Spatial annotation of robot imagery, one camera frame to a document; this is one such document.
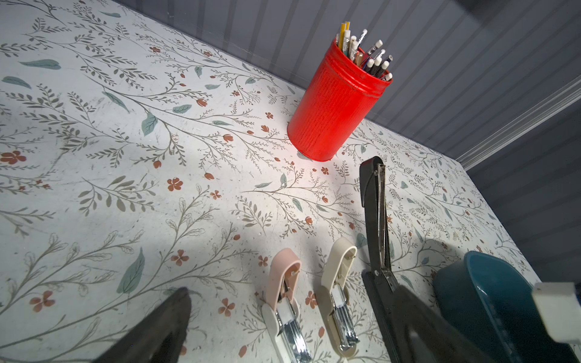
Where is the teal plastic tray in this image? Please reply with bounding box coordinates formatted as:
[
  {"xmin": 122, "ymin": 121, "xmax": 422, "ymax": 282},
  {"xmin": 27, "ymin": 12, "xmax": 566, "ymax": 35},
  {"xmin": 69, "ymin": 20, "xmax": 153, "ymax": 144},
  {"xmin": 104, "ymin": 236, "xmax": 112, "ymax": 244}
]
[{"xmin": 434, "ymin": 251, "xmax": 578, "ymax": 362}]

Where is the black stapler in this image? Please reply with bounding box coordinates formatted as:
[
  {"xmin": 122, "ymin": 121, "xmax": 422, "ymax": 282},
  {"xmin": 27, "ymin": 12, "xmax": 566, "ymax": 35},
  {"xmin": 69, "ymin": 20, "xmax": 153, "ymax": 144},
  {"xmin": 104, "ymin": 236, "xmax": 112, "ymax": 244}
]
[{"xmin": 359, "ymin": 156, "xmax": 402, "ymax": 362}]

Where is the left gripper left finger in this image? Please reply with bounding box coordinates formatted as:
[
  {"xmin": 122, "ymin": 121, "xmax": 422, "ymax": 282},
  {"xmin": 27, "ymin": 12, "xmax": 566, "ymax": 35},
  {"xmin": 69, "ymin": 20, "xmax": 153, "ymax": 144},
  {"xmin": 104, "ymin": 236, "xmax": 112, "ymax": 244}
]
[{"xmin": 95, "ymin": 287, "xmax": 192, "ymax": 362}]

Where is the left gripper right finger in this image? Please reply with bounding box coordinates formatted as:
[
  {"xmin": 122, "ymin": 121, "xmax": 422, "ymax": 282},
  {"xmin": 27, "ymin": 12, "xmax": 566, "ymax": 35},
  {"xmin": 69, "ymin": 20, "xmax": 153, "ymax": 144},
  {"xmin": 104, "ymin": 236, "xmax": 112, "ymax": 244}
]
[{"xmin": 390, "ymin": 286, "xmax": 493, "ymax": 362}]

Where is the pink eraser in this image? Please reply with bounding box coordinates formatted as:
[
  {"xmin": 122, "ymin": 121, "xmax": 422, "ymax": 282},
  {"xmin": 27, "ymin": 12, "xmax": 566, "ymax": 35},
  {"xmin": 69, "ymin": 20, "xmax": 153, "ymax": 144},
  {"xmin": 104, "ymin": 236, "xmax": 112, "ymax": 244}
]
[{"xmin": 262, "ymin": 248, "xmax": 313, "ymax": 362}]

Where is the red pencil cup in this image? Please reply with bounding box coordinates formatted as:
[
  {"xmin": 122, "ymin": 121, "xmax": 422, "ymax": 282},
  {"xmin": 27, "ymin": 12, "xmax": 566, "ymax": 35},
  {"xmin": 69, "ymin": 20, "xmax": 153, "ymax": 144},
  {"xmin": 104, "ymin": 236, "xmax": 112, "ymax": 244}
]
[{"xmin": 287, "ymin": 43, "xmax": 392, "ymax": 162}]

